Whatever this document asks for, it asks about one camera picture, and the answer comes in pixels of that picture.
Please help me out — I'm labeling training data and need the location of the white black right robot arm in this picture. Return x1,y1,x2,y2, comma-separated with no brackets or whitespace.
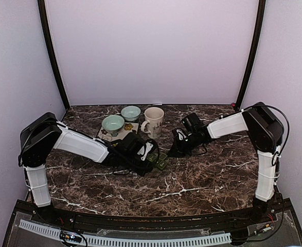
167,102,290,223

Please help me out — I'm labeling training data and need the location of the celadon ceramic bowl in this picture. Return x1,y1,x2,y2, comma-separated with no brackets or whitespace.
101,115,125,136
121,105,141,122

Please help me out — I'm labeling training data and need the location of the green weekly pill organizer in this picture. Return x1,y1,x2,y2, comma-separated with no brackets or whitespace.
147,153,168,171

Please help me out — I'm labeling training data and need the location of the beige printed ceramic mug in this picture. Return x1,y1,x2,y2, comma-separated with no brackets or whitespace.
140,107,165,139

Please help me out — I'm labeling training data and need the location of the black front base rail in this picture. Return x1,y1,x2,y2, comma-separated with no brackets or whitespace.
14,199,290,232

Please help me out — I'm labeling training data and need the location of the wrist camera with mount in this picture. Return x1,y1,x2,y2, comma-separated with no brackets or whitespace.
172,128,188,143
136,139,160,163

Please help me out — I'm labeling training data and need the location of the black frame post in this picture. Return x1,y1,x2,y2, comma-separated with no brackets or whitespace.
37,0,70,112
233,0,266,111

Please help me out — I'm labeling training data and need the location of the black right frame post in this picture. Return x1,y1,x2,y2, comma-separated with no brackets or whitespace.
233,0,266,111

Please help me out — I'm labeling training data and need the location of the white slotted cable duct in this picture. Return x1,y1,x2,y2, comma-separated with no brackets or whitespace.
18,220,232,246

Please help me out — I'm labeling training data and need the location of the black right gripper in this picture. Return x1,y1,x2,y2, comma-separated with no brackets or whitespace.
168,133,204,157

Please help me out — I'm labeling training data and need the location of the floral square ceramic plate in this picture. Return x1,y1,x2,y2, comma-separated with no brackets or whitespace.
97,122,139,142

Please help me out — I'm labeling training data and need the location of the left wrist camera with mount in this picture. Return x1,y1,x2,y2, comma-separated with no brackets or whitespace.
136,139,160,163

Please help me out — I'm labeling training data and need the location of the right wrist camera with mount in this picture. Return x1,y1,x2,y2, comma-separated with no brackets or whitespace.
172,128,188,143

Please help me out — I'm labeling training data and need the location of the black left frame post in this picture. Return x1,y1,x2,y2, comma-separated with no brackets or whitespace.
37,0,70,112

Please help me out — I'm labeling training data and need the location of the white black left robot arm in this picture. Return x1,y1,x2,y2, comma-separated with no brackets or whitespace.
18,112,159,224

